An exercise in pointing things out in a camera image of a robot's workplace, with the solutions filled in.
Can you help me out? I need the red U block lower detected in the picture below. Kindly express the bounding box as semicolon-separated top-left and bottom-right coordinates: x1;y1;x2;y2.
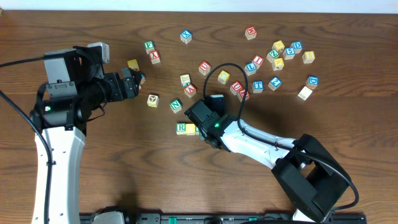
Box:
230;81;243;96

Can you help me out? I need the green B block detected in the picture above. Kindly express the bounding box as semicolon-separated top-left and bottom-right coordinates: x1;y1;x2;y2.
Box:
195;126;200;135

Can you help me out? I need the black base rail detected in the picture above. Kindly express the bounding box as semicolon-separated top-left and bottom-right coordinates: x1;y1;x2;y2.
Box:
79;212;368;224

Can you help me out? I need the red u block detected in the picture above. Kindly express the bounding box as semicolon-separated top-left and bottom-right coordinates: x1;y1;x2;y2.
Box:
198;61;211;76
230;81;243;96

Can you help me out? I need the yellow block far left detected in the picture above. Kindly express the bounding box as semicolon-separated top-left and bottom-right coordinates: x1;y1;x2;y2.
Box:
127;59;140;71

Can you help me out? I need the green N block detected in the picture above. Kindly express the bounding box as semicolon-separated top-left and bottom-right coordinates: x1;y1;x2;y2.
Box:
170;99;182;113

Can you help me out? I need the wooden block green edge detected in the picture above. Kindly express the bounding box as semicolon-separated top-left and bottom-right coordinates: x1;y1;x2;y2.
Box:
180;74;191;88

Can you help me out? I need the red I block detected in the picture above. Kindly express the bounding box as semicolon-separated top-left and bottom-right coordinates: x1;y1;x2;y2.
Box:
252;55;264;69

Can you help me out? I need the yellow block top right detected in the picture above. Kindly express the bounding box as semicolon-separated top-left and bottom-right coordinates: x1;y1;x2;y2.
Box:
272;40;285;53

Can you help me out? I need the green Z block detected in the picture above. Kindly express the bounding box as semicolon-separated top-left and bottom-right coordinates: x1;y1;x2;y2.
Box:
266;49;280;63

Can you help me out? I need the blue 2 block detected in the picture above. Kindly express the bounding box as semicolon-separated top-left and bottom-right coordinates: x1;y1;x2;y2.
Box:
268;77;282;91

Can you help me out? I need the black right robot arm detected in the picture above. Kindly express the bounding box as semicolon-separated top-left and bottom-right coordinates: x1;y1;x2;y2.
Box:
185;95;353;223

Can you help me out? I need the blue L block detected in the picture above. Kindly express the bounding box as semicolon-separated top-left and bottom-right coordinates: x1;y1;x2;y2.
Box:
244;62;257;76

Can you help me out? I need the blue 5 block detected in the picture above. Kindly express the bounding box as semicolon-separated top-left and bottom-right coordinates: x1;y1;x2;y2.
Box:
283;47;295;60

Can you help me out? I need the yellow block with hammer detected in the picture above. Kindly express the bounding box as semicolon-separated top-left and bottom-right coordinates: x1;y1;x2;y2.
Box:
272;58;284;71

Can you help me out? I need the green R block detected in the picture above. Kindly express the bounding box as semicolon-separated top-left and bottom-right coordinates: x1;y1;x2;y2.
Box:
175;123;186;135

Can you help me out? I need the yellow o block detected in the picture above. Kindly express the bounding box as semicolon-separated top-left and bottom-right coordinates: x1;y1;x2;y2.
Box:
218;70;230;85
185;123;196;135

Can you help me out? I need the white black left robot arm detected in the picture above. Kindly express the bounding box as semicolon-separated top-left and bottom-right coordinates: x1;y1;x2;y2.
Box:
30;42;143;223

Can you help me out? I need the blue D block upper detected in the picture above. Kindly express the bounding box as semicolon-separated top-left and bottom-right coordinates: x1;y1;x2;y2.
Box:
290;41;303;54

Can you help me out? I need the red E block lower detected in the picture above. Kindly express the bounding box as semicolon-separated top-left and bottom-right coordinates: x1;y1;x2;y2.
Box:
237;89;250;102

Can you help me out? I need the red e block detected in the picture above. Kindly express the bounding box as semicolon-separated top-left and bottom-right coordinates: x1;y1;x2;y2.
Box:
237;89;250;102
245;26;257;40

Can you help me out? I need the blue d block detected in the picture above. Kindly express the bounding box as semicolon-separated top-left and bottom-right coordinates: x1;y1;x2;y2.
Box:
290;41;303;54
305;76;319;90

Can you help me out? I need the red A block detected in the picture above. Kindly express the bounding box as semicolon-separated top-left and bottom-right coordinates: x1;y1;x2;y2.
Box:
184;83;197;98

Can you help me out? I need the blue X block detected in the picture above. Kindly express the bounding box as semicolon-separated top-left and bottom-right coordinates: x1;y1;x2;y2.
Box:
180;30;192;44

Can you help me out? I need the yellow 8 block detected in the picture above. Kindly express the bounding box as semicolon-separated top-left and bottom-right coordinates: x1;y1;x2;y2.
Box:
302;51;315;64

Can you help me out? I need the wooden block flower picture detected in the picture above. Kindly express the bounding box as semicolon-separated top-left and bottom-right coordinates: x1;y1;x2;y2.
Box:
147;95;159;108

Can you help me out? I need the plain wooden tilted block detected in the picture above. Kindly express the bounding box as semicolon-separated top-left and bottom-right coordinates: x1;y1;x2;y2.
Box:
298;86;313;101

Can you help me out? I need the blue D block right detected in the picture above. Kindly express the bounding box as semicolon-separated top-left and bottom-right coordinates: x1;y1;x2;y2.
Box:
305;76;319;90

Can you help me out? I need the green F block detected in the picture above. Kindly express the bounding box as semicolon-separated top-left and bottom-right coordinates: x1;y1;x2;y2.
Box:
144;40;155;54

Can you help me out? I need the red E block top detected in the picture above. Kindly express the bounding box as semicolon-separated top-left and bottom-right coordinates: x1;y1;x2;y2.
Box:
245;26;257;40

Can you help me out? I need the blue P block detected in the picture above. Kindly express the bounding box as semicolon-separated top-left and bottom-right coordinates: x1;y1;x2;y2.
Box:
140;73;146;85

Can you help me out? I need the red U block upper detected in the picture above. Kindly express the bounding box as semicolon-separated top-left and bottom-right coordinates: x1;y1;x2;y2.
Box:
198;61;211;76

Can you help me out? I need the blue T block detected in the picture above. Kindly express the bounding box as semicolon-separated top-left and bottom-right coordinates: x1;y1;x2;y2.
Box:
252;80;264;93

